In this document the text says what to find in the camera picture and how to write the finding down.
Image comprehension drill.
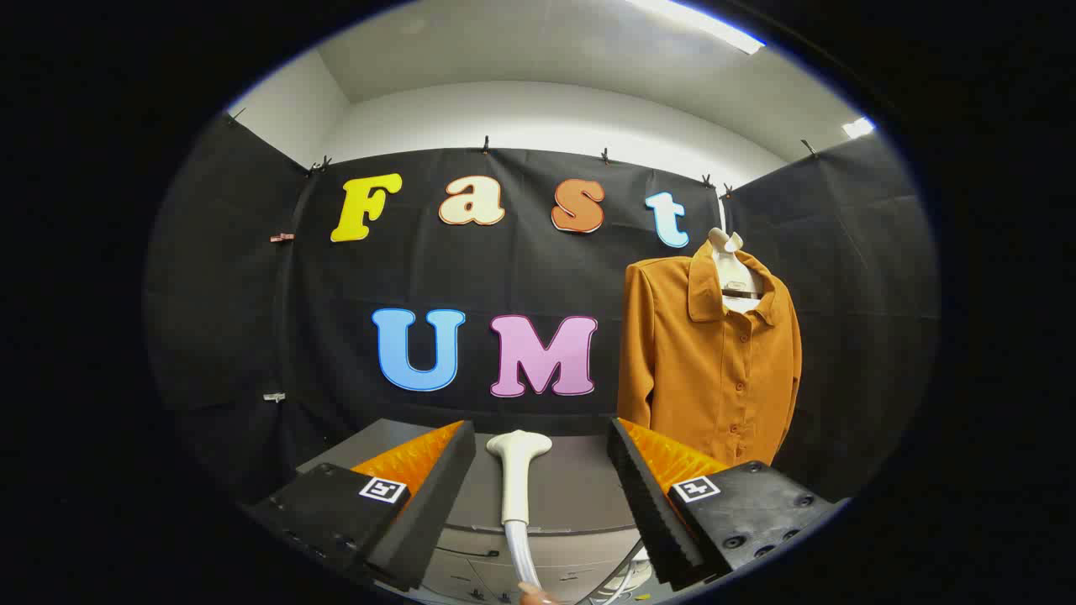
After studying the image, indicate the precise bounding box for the black backdrop cloth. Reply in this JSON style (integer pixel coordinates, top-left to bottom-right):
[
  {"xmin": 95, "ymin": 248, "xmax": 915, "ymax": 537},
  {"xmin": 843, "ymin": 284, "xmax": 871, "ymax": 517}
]
[{"xmin": 143, "ymin": 113, "xmax": 941, "ymax": 505}]

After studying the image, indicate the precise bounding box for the bundle of cables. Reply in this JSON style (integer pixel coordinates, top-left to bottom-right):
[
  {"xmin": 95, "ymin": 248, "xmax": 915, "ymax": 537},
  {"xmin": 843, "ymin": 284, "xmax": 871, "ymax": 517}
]
[{"xmin": 580, "ymin": 542, "xmax": 657, "ymax": 605}]

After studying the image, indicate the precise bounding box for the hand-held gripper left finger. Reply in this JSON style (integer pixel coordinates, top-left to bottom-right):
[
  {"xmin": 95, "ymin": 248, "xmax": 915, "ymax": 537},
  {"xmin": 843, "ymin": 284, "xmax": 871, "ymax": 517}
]
[{"xmin": 244, "ymin": 420, "xmax": 477, "ymax": 593}]

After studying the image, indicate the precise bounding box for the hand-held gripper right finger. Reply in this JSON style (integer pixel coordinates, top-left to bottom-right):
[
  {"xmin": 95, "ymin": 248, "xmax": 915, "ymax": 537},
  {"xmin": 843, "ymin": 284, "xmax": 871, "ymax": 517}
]
[{"xmin": 607, "ymin": 418, "xmax": 850, "ymax": 592}]

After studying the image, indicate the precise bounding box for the white steamer hose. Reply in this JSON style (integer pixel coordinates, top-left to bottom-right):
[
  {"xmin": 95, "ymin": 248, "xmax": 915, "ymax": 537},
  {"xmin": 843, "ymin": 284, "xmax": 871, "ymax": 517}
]
[{"xmin": 503, "ymin": 519, "xmax": 544, "ymax": 594}]

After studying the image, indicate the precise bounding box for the white clothes hanger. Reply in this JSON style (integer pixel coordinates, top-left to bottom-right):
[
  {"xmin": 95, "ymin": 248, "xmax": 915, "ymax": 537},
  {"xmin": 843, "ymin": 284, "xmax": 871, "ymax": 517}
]
[{"xmin": 706, "ymin": 197, "xmax": 766, "ymax": 316}]

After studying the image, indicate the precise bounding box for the row of black clips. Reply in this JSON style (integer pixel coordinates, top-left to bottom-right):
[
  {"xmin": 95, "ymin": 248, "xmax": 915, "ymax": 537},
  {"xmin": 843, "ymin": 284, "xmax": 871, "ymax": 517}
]
[{"xmin": 229, "ymin": 105, "xmax": 820, "ymax": 198}]

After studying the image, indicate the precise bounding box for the long ceiling light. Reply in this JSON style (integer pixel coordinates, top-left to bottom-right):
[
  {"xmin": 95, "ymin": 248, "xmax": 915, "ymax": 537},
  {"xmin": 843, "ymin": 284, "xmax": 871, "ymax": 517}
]
[{"xmin": 626, "ymin": 0, "xmax": 766, "ymax": 55}]

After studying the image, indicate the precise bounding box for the orange button-up shirt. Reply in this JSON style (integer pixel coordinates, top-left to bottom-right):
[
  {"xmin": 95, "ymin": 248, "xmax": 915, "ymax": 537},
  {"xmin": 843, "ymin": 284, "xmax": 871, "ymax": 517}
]
[{"xmin": 618, "ymin": 239, "xmax": 804, "ymax": 468}]

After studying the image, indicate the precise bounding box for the white garment steamer head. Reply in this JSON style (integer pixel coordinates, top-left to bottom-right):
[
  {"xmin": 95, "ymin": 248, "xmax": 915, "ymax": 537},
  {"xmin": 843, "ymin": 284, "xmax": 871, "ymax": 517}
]
[{"xmin": 486, "ymin": 430, "xmax": 554, "ymax": 526}]

